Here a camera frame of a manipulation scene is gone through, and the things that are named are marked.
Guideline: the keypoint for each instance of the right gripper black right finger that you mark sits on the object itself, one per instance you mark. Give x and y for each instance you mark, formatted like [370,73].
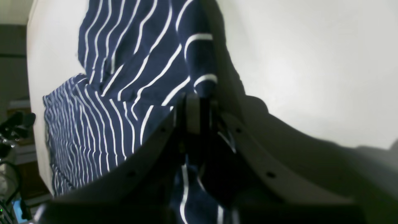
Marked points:
[265,171]

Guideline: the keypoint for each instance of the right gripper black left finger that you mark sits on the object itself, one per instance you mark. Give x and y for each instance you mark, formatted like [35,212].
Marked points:
[139,190]

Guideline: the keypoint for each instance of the navy white striped T-shirt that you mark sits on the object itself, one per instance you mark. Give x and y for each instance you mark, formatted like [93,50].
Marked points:
[138,57]

